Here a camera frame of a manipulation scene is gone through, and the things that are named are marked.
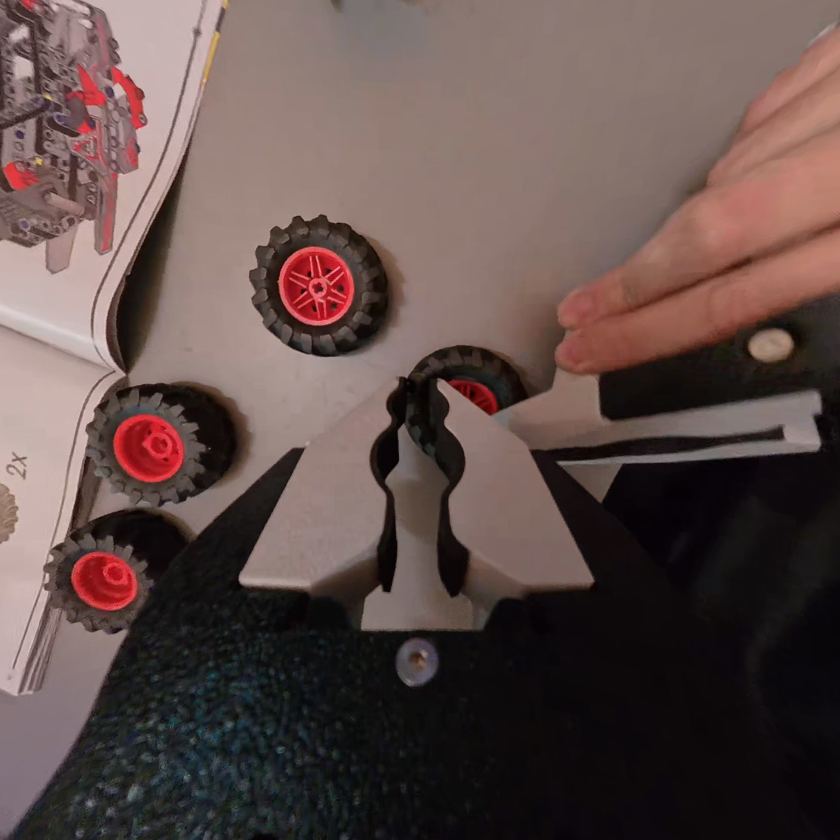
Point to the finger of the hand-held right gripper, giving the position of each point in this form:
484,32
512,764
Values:
564,407
722,449

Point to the person's black clothing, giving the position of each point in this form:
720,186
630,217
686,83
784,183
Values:
754,623

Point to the white instruction booklet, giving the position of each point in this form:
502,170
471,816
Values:
39,367

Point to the small red rim toy wheel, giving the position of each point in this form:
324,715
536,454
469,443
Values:
485,367
316,285

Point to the grey desk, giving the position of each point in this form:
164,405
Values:
492,164

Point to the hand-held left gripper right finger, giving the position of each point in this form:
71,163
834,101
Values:
518,518

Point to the person's right hand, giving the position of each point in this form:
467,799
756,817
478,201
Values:
722,262

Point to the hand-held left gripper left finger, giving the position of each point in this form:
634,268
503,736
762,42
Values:
321,518

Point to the large red rim toy wheel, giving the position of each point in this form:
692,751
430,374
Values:
105,581
148,446

